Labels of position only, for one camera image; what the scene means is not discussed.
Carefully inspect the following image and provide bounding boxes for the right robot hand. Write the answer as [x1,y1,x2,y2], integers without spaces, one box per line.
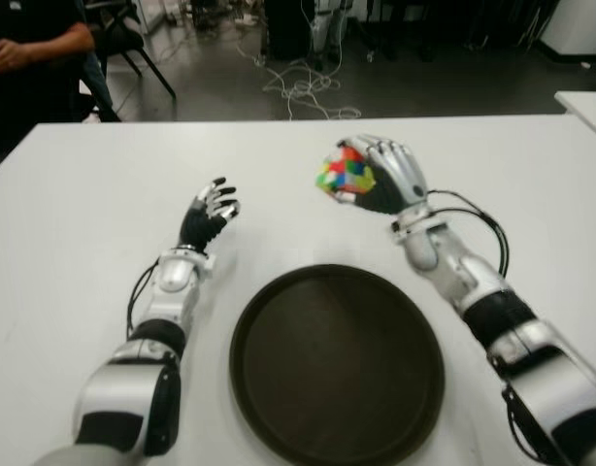
[336,134,430,217]

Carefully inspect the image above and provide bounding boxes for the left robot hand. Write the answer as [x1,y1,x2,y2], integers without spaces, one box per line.
[180,177,242,253]

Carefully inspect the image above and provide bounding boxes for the multicoloured Rubik's cube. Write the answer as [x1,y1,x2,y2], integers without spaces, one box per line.
[315,148,378,195]

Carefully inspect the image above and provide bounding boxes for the dark round plate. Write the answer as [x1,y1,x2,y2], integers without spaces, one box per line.
[228,263,446,466]

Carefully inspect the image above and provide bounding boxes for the dark equipment rack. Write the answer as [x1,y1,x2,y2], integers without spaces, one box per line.
[346,0,545,63]

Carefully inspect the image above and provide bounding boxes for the white humanoid robot legs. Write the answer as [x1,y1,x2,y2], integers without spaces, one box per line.
[310,0,346,69]

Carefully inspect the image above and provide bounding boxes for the black cabinet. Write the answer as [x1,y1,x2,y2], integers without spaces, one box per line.
[266,0,312,62]

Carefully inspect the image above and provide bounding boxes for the black folding chair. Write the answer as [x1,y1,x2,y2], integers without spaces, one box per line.
[91,0,178,101]

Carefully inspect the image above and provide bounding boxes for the white side table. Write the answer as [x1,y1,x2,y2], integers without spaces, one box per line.
[553,90,596,145]

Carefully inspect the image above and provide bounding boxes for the white display cabinet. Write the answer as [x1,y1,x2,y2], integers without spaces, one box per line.
[132,0,166,35]

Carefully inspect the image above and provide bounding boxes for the seated person in black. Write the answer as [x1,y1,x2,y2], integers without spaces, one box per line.
[0,0,116,161]

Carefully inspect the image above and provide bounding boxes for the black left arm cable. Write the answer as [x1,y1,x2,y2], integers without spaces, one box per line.
[126,264,161,341]

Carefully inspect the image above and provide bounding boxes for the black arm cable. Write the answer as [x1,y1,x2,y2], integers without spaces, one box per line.
[126,264,161,341]
[426,189,509,278]

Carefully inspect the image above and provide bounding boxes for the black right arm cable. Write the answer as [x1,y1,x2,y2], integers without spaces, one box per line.
[426,189,509,278]

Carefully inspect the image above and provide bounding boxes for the white cable tangle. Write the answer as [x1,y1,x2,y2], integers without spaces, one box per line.
[234,0,362,122]

